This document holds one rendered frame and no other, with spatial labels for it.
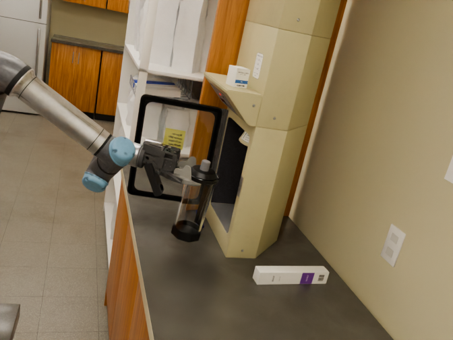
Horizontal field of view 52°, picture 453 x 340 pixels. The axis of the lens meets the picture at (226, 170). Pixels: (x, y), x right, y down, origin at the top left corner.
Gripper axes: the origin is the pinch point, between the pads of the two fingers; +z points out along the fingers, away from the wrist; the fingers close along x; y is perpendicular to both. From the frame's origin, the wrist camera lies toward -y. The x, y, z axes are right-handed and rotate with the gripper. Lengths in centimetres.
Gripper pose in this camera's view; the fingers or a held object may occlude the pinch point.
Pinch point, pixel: (199, 180)
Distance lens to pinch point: 149.0
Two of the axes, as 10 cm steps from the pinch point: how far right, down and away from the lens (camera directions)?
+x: 0.8, -3.3, 9.4
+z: 9.6, 2.8, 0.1
